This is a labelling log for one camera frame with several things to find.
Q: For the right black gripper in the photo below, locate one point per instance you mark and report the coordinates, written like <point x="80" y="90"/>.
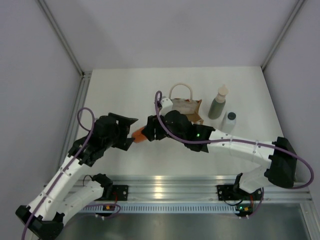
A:
<point x="154" y="124"/>

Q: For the white slotted cable duct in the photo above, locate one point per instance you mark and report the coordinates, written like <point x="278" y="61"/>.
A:
<point x="163" y="208"/>

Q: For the right aluminium frame post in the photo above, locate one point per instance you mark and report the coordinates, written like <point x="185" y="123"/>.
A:
<point x="285" y="28"/>

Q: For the watermelon print canvas bag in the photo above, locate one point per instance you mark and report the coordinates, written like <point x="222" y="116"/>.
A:
<point x="187" y="106"/>

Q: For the grey-green bottle beige cap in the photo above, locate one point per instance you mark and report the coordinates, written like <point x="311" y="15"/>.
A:
<point x="218" y="103"/>

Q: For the white square bottle grey cap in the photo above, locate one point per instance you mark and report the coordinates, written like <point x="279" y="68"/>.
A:
<point x="229" y="122"/>

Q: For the left aluminium frame post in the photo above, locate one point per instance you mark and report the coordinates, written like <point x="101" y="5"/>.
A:
<point x="43" y="6"/>

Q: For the aluminium frame post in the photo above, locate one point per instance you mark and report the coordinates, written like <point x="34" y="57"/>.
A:
<point x="285" y="28"/>
<point x="43" y="6"/>

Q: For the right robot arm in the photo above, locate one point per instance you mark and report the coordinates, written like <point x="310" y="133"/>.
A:
<point x="276" y="160"/>

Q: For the dark blue pump bottle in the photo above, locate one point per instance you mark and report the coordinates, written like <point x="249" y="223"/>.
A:
<point x="138" y="136"/>

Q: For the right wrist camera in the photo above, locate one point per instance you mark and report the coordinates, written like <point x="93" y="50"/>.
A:
<point x="166" y="105"/>

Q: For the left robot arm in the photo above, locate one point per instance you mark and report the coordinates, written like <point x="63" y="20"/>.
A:
<point x="49" y="212"/>

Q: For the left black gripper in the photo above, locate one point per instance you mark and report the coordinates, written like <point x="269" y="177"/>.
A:
<point x="123" y="126"/>

